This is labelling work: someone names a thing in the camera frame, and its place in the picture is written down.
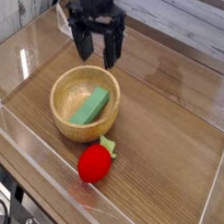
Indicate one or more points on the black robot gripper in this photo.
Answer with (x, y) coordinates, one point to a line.
(102, 17)

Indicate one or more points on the green rectangular block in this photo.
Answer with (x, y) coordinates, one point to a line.
(91, 107)

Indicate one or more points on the red plush strawberry toy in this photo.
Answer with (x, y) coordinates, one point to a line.
(95, 162)

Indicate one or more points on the black metal frame bracket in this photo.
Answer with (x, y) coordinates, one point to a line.
(18, 213)

